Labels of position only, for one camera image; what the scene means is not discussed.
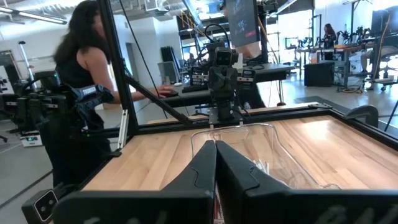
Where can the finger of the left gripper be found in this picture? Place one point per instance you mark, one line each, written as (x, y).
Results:
(216, 81)
(231, 81)

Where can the person's hand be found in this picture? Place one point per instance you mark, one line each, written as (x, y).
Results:
(164, 90)

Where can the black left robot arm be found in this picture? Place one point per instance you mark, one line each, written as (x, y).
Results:
(225, 109)

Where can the person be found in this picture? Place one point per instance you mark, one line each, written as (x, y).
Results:
(77, 71)
(329, 37)

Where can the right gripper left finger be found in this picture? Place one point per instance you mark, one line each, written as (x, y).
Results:
(186, 199)

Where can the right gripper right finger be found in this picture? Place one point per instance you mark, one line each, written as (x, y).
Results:
(248, 199)

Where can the clear plastic bin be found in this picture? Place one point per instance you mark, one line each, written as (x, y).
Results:
(280, 149)

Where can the fluorescent ceiling light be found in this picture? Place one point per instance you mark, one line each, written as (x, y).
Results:
(40, 18)

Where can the white control box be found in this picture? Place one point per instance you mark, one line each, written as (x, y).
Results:
(31, 140)

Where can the black computer monitor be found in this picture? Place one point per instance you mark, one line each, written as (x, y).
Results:
(242, 21)

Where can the black aluminium table frame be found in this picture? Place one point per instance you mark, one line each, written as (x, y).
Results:
(118, 62)

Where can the white flat bar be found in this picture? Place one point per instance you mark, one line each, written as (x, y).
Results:
(123, 129)

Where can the distant workbench with equipment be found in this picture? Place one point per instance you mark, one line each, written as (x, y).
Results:
(342, 49)

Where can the small black camera box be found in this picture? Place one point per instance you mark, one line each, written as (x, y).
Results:
(43, 205)

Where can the black wall screen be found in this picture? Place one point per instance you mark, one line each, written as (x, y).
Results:
(384, 20)

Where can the neighbour station robot arm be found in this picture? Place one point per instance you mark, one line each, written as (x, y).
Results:
(90, 93)

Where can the black box cabinet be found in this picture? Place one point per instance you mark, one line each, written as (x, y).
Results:
(318, 74)

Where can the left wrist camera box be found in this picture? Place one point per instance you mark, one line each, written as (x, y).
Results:
(224, 57)

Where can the white pole stand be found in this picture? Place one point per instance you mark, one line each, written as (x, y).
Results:
(28, 65)

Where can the grey desk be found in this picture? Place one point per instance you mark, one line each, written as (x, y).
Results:
(270, 70)

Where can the black keyboard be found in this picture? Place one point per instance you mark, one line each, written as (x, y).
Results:
(189, 89)

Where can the grey table clamp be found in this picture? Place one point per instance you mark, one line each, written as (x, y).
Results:
(360, 113)

